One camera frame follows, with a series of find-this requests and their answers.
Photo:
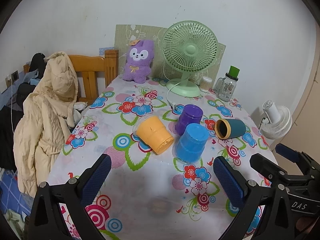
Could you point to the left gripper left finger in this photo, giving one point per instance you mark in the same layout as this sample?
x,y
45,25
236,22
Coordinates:
x,y
46,219

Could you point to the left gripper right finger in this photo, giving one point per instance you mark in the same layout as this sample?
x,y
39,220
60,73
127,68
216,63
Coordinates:
x,y
276,221

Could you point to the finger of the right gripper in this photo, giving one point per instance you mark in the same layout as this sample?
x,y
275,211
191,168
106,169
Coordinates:
x,y
268,169
301,159

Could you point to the blue plastic cup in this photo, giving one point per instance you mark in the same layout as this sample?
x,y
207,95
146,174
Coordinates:
x,y
191,144

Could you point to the teal cup with yellow rim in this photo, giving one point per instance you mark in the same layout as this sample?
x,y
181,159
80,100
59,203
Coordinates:
x,y
229,128

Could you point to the purple plastic cup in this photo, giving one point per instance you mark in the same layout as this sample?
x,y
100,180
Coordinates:
x,y
190,114

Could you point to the orange plastic cup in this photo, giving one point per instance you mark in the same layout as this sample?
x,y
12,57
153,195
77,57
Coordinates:
x,y
151,130

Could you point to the person's right hand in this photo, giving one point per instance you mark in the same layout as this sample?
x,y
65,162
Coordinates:
x,y
304,226

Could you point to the white standing fan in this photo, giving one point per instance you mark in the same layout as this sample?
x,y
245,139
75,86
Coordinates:
x,y
278,120

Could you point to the blue checkered bedding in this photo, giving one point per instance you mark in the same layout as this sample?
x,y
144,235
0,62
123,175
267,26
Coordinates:
x,y
15,206

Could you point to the floral tablecloth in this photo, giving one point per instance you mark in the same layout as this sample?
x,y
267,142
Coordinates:
x,y
150,196

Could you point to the beige puffer jacket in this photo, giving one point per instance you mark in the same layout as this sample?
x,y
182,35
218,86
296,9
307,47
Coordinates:
x,y
44,128

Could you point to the glass jar with green lid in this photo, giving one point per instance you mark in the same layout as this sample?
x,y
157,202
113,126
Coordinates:
x,y
225,86

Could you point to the black clothing pile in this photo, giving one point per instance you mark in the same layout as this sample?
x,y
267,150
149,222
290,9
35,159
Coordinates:
x,y
12,112

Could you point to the toothpick container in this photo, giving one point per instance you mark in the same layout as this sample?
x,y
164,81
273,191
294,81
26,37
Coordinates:
x,y
205,84

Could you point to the wooden chair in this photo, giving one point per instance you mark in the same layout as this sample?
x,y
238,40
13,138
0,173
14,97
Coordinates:
x,y
92,76

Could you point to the green desk fan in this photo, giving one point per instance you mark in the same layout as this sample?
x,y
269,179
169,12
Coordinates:
x,y
188,47

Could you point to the purple plush bunny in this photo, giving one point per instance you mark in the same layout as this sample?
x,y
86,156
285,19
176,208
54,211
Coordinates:
x,y
138,60

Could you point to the green patterned board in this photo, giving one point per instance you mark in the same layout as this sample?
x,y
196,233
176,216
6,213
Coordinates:
x,y
126,33

